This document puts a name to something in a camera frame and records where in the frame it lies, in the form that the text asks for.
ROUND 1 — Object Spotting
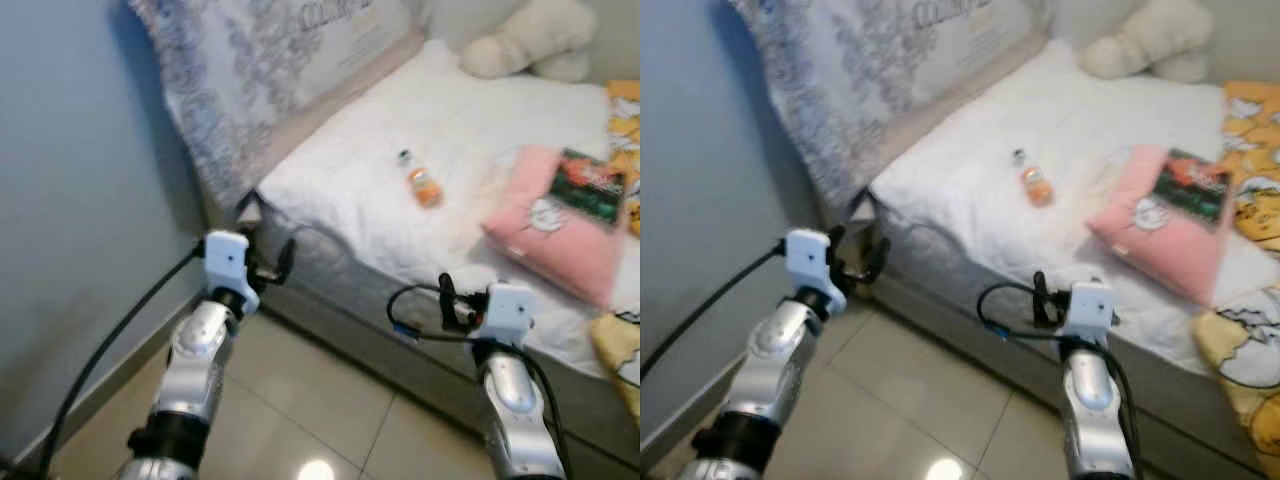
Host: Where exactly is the yellow cartoon print blanket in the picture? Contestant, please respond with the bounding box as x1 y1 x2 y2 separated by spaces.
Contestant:
590 80 641 421
1190 80 1280 451

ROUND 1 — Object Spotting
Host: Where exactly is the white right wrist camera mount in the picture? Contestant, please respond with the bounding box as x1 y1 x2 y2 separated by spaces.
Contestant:
1063 282 1118 343
477 283 537 347

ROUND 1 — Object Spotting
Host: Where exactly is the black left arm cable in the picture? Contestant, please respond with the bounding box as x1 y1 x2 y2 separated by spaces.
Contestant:
640 240 791 381
35 245 209 479

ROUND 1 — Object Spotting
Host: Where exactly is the grey bed base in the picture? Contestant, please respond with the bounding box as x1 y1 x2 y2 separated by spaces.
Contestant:
820 200 1280 476
205 200 641 471

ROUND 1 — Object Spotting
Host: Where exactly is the white quilted mattress cover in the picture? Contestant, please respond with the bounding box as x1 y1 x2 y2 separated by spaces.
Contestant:
258 40 641 376
868 40 1280 376

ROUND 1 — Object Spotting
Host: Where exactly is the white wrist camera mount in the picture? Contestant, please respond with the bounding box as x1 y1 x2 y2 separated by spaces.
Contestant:
477 283 537 347
1063 282 1118 343
203 231 261 313
786 229 849 303

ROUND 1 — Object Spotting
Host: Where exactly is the pink pillow with cartoon print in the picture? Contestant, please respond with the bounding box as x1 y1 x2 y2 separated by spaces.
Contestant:
482 145 629 309
1088 145 1233 306

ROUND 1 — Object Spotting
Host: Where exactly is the dark green red snack bag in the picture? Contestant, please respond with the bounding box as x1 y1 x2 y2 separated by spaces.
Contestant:
548 150 629 226
1150 148 1233 229

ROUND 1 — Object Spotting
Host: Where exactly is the small orange drink bottle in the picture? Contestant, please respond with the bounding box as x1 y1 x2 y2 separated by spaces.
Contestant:
397 150 444 209
1010 148 1054 208

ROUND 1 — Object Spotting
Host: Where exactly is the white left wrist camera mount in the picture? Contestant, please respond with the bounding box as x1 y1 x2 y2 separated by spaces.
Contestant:
203 231 261 313
786 229 849 303

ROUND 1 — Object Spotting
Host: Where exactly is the cream plush toy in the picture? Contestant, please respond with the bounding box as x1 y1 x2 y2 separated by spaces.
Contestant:
1078 0 1216 83
460 0 599 83

